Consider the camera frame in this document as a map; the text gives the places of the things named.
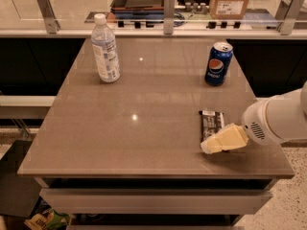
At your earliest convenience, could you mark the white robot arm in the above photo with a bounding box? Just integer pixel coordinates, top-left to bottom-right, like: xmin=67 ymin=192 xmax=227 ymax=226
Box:
xmin=201 ymin=82 xmax=307 ymax=154

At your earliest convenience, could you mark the dark grey floor bin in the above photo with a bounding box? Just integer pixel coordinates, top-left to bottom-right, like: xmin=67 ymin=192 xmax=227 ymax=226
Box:
xmin=0 ymin=140 xmax=40 ymax=218

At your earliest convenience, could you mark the white table drawer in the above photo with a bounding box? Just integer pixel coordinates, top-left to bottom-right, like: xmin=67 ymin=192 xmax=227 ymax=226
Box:
xmin=40 ymin=189 xmax=272 ymax=215

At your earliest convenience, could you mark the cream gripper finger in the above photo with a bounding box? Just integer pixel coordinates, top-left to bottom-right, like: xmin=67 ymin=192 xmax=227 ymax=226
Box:
xmin=201 ymin=124 xmax=248 ymax=154

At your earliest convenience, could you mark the metal glass bracket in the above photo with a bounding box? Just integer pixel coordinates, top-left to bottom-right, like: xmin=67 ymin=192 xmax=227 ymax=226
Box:
xmin=278 ymin=0 xmax=305 ymax=35
xmin=163 ymin=0 xmax=175 ymax=35
xmin=36 ymin=0 xmax=60 ymax=34

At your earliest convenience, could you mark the right metal glass bracket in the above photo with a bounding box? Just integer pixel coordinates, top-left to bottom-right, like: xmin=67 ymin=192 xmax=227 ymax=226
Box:
xmin=278 ymin=0 xmax=305 ymax=35

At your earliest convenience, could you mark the cardboard box with label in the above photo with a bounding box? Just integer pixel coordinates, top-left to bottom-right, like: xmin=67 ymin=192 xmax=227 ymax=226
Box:
xmin=209 ymin=0 xmax=249 ymax=19

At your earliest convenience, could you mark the clear plastic water bottle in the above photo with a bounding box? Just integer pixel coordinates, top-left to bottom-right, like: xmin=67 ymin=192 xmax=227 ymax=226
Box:
xmin=91 ymin=13 xmax=120 ymax=82

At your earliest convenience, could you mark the left metal glass bracket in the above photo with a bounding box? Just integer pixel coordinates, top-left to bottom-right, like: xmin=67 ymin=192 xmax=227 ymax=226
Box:
xmin=36 ymin=0 xmax=60 ymax=34

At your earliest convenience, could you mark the black rxbar chocolate bar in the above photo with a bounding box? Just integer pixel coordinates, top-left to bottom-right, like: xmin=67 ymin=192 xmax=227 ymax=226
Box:
xmin=200 ymin=109 xmax=224 ymax=142

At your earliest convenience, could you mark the blue pepsi can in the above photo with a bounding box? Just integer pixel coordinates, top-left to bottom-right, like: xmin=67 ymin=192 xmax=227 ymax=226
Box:
xmin=204 ymin=42 xmax=233 ymax=86

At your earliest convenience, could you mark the middle metal glass bracket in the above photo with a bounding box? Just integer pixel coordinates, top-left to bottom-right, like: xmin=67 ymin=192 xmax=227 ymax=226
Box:
xmin=163 ymin=0 xmax=175 ymax=35

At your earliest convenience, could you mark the green yellow snack bag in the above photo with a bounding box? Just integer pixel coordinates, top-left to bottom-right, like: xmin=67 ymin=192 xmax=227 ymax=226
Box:
xmin=24 ymin=209 xmax=71 ymax=230

